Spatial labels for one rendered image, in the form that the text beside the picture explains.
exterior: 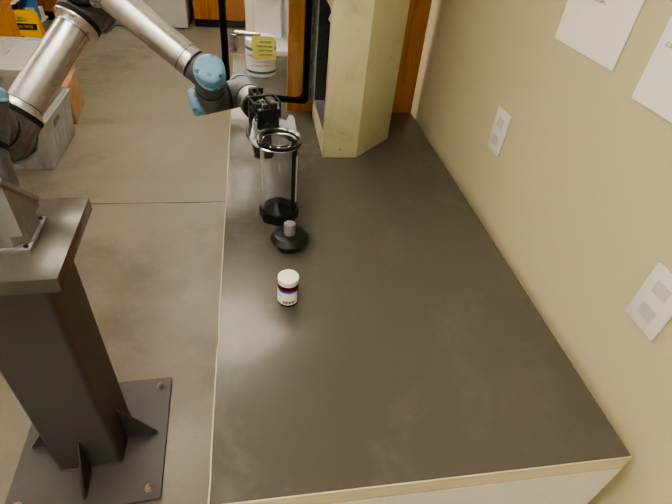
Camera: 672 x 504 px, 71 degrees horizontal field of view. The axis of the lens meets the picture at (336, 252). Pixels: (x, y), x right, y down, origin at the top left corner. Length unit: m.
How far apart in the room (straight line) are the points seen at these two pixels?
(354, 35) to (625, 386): 1.06
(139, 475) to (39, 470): 0.33
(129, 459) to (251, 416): 1.12
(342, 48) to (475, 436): 1.04
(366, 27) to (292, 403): 1.00
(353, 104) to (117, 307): 1.50
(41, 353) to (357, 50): 1.18
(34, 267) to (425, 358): 0.86
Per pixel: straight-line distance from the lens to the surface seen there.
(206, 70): 1.23
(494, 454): 0.88
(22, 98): 1.42
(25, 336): 1.42
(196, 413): 1.98
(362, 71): 1.45
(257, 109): 1.21
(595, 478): 1.03
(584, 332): 1.08
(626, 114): 1.00
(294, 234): 1.13
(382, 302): 1.04
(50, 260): 1.22
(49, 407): 1.66
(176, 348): 2.19
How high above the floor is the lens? 1.67
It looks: 39 degrees down
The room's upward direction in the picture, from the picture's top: 6 degrees clockwise
